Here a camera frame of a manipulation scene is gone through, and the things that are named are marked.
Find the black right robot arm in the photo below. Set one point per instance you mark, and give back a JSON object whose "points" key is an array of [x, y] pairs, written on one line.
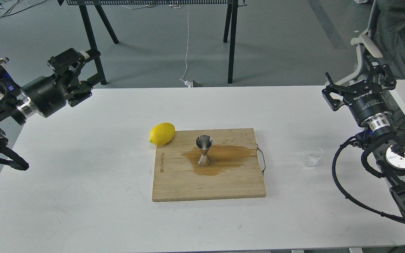
{"points": [[383, 143]]}

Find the metal board handle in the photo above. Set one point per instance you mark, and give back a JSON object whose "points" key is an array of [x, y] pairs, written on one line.
{"points": [[262, 155]]}

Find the black metal frame table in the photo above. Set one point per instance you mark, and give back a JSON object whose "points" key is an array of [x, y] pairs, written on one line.
{"points": [[161, 33]]}

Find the steel double jigger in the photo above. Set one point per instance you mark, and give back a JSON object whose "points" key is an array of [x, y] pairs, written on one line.
{"points": [[204, 143]]}

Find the person in grey clothes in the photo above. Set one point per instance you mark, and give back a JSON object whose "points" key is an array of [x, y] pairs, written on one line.
{"points": [[390, 35]]}

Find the wooden cutting board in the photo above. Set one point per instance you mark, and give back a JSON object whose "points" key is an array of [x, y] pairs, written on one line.
{"points": [[234, 170]]}

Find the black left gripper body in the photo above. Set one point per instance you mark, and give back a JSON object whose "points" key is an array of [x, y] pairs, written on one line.
{"points": [[47, 95]]}

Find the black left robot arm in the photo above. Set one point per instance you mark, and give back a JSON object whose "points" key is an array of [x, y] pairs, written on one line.
{"points": [[11, 101]]}

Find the white office chair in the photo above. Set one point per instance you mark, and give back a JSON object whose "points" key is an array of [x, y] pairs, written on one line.
{"points": [[365, 49]]}

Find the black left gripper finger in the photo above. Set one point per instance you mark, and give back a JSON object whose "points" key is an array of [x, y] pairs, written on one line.
{"points": [[71, 60], [79, 93]]}

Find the yellow lemon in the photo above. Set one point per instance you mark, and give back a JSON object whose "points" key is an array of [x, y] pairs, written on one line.
{"points": [[162, 133]]}

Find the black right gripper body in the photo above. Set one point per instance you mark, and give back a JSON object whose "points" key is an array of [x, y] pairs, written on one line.
{"points": [[365, 101]]}

